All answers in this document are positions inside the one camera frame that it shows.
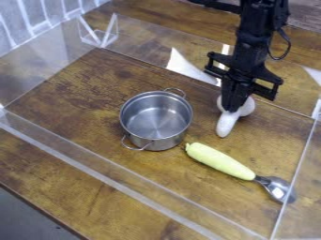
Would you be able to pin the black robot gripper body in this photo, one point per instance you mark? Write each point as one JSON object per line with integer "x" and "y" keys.
{"x": 239, "y": 71}

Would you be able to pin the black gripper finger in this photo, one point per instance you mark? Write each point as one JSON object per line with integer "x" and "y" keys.
{"x": 228, "y": 98}
{"x": 242, "y": 91}

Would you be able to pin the white plush mushroom brown cap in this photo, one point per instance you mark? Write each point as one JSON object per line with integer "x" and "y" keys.
{"x": 227, "y": 118}

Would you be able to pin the silver metal pot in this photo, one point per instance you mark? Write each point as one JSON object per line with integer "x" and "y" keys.
{"x": 155, "y": 118}

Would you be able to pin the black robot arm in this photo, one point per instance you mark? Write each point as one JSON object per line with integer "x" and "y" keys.
{"x": 262, "y": 18}

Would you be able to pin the black bar at background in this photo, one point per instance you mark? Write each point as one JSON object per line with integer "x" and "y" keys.
{"x": 305, "y": 18}

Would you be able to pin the yellow handled metal spoon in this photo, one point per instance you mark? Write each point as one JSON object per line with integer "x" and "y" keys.
{"x": 278, "y": 187}

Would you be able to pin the clear acrylic enclosure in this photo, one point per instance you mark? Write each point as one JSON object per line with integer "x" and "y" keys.
{"x": 107, "y": 129}

